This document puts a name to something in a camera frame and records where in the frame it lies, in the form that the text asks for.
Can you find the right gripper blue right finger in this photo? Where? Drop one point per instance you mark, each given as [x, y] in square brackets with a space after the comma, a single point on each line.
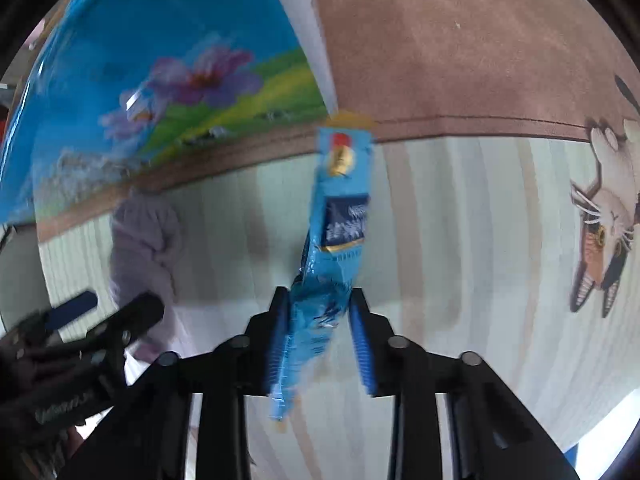
[492, 434]

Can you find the blue wafer packet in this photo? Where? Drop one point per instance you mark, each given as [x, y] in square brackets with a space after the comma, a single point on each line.
[331, 257]

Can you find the lilac soft cloth toy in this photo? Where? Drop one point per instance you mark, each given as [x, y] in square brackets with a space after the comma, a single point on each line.
[147, 243]

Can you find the cardboard milk box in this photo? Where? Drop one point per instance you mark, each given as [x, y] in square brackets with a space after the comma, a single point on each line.
[117, 86]

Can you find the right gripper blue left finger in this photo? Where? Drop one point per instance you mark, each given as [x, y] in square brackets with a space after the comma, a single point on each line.
[145, 435]

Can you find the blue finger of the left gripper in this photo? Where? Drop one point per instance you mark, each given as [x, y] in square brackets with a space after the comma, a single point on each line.
[129, 323]
[71, 310]

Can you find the striped cat table mat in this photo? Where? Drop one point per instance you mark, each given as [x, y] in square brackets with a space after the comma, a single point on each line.
[503, 215]

